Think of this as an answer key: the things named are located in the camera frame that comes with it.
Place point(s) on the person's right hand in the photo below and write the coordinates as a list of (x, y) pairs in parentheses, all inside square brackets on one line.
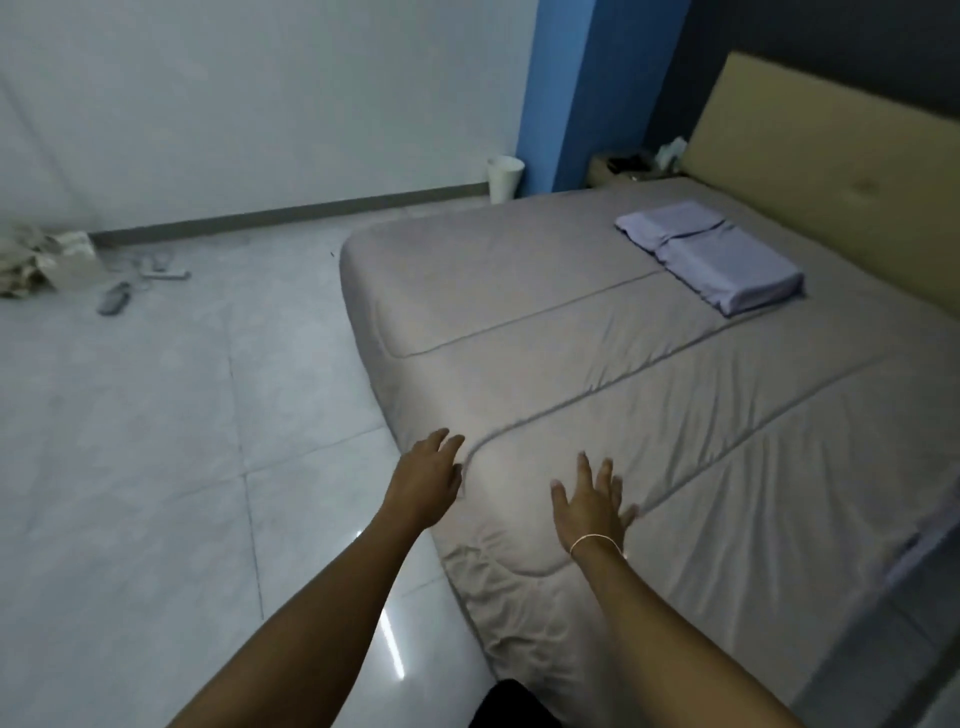
[(592, 517)]

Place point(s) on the person's left hand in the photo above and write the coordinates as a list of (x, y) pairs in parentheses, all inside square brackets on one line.
[(421, 484)]

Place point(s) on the person's left fingers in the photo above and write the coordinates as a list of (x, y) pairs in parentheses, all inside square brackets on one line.
[(448, 454)]

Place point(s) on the person's right thumb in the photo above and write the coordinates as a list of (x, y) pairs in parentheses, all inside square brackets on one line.
[(560, 497)]

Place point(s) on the person's right little finger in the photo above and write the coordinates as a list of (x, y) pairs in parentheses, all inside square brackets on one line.
[(629, 515)]

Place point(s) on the person's right middle finger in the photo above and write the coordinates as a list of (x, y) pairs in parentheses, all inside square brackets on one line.
[(604, 478)]

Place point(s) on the person's left forearm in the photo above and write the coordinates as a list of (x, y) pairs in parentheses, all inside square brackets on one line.
[(315, 622)]

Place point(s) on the person's right forearm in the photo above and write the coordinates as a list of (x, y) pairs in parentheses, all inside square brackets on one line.
[(667, 637)]

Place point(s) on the grey quilted duvet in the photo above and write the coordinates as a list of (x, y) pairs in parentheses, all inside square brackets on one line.
[(622, 375)]

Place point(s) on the person's black shorts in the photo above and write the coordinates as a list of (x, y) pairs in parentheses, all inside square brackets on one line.
[(521, 705)]

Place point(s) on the lavender pillow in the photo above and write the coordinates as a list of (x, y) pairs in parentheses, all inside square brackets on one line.
[(731, 266)]

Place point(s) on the folded lavender cloth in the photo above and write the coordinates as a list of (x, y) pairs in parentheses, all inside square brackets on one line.
[(664, 221)]

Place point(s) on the white waste bin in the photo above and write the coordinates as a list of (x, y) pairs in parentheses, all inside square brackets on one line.
[(504, 178)]

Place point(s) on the beige bedside table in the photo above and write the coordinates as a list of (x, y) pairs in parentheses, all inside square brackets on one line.
[(600, 174)]

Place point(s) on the black object on bedside table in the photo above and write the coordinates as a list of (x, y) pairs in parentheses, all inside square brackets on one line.
[(628, 162)]

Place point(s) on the white tissue bundle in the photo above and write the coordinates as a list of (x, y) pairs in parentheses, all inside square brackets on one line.
[(670, 152)]

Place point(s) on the grey slipper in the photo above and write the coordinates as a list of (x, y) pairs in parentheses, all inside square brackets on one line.
[(114, 299)]

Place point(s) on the beige padded headboard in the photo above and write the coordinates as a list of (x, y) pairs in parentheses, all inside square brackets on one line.
[(817, 165)]

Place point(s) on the beige cloth pile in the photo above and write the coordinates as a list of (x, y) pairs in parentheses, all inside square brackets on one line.
[(34, 259)]

